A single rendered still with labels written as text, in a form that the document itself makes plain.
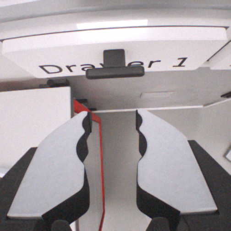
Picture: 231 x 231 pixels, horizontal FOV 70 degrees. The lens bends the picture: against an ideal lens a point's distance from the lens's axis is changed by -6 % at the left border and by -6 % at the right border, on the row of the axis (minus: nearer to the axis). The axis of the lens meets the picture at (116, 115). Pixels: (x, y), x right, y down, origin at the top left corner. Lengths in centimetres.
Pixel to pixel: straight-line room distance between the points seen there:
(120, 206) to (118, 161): 28
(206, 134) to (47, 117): 104
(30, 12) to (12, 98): 26
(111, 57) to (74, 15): 7
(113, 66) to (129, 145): 93
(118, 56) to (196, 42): 10
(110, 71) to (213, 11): 13
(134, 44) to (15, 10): 13
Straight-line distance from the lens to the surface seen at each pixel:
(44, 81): 48
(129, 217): 124
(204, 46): 26
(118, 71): 22
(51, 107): 39
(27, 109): 41
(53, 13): 21
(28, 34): 25
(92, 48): 23
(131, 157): 113
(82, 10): 20
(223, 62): 33
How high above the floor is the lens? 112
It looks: 84 degrees down
